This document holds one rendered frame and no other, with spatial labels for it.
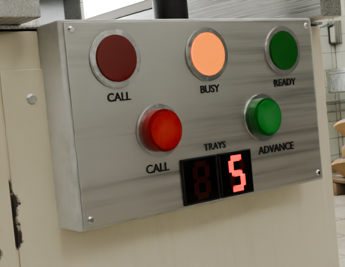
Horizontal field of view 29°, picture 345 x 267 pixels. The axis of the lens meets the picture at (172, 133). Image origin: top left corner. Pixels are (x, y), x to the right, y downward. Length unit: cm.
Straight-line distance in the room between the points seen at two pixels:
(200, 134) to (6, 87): 14
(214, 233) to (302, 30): 18
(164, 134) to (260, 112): 9
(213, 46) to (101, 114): 11
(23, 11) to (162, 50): 11
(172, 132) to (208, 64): 6
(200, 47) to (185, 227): 14
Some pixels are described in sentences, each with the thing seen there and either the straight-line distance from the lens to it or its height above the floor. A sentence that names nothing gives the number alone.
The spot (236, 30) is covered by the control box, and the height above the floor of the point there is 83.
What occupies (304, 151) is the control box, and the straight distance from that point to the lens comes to 57.
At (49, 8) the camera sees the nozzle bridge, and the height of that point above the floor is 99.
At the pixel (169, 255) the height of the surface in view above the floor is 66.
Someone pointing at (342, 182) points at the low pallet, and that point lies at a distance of 473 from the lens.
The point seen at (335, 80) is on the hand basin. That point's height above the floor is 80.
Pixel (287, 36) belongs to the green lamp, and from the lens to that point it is 56.
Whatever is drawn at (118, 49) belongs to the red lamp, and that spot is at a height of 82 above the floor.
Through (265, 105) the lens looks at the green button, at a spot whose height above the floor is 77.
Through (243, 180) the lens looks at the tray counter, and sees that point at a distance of 52.
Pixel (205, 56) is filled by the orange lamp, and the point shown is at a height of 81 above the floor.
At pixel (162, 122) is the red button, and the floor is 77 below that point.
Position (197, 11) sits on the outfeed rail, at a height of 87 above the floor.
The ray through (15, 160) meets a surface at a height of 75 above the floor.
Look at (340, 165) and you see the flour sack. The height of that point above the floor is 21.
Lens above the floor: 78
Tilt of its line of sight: 3 degrees down
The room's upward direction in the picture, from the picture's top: 5 degrees counter-clockwise
